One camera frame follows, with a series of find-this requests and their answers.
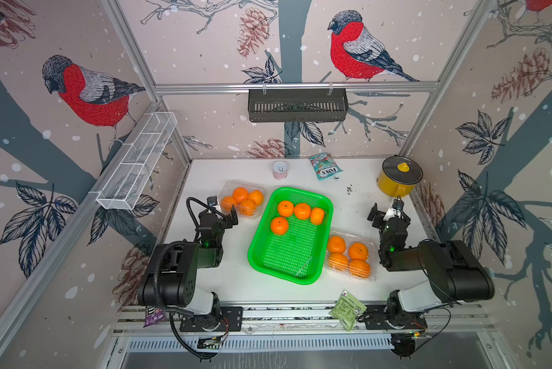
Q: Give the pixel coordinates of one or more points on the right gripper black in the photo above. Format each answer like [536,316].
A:
[386,221]

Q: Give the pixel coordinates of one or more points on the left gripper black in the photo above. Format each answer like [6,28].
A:
[222,219]

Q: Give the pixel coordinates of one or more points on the green plastic perforated basket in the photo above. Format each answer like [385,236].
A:
[297,255]

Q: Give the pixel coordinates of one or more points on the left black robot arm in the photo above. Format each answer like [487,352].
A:
[169,282]

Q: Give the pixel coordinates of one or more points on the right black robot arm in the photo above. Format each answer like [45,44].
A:
[454,275]

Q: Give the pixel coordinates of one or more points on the yellow pot with lid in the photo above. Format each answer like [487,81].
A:
[399,176]

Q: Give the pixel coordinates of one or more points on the orange in basket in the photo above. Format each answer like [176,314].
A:
[279,226]
[285,209]
[302,211]
[317,216]

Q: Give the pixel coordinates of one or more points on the small pink white cup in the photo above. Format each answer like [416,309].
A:
[280,170]

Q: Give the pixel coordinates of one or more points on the Fox's candy bag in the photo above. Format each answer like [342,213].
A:
[324,166]

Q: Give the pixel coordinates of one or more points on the green snack packet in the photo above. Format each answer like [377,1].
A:
[347,309]

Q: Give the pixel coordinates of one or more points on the purple M&M's candy bag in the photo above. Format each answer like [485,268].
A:
[153,315]

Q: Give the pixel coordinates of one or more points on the white wire mesh shelf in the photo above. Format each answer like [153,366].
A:
[123,190]

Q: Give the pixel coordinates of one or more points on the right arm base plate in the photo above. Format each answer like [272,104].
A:
[378,318]

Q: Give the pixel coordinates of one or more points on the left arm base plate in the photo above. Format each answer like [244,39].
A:
[227,319]

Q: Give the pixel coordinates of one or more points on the black hanging wire basket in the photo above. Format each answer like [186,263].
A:
[297,105]

